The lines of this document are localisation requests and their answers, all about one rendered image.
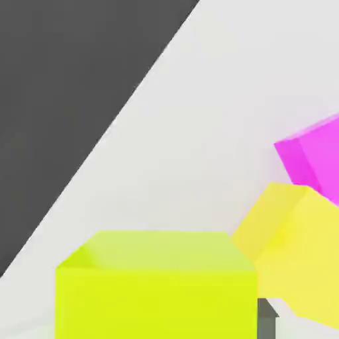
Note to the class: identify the small lime cube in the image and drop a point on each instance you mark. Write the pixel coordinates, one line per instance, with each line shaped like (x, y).
(156, 299)

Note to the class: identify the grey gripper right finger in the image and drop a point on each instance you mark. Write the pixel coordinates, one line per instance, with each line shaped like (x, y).
(266, 323)

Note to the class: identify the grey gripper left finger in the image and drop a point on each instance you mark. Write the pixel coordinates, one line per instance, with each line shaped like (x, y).
(50, 335)

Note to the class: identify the small yellow cube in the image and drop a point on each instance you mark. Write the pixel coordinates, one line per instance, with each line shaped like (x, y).
(299, 251)

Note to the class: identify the small magenta cube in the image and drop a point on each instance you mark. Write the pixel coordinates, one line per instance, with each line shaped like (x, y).
(317, 161)

